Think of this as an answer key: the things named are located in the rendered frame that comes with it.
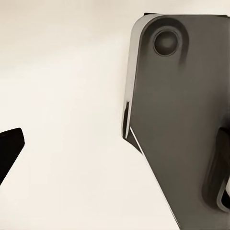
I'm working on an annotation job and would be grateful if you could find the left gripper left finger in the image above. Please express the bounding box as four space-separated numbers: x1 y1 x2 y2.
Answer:
0 127 25 185

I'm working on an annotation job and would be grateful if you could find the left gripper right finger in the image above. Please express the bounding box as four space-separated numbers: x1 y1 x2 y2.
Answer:
216 127 230 165

